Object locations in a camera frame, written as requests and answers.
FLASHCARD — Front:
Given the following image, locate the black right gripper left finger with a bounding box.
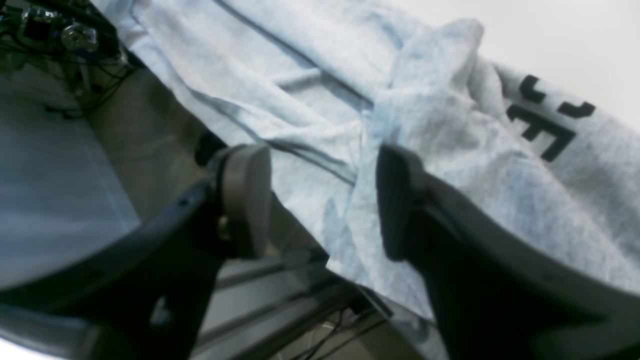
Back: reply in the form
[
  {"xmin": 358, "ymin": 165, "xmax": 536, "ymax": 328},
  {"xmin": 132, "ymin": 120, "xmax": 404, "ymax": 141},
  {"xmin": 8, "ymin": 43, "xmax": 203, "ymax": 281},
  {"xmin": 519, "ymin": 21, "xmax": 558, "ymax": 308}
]
[{"xmin": 0, "ymin": 144, "xmax": 272, "ymax": 360}]

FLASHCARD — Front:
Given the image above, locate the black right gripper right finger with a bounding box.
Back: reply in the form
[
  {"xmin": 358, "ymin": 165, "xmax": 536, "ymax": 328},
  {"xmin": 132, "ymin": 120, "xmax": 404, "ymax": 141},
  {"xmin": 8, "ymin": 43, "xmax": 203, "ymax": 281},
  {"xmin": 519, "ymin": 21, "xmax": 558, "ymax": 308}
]
[{"xmin": 375, "ymin": 145, "xmax": 640, "ymax": 360}]

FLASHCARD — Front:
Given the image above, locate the grey T-shirt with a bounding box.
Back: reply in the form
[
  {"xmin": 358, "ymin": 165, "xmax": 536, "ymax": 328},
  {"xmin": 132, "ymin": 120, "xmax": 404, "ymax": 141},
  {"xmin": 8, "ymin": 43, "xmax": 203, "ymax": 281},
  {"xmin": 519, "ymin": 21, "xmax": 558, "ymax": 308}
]
[{"xmin": 92, "ymin": 0, "xmax": 640, "ymax": 360}]

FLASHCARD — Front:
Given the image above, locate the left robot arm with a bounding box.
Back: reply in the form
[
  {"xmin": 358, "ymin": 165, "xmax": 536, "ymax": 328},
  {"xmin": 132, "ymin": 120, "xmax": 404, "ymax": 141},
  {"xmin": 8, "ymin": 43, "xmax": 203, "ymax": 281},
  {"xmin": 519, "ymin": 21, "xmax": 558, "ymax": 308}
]
[{"xmin": 1, "ymin": 0, "xmax": 144, "ymax": 120}]

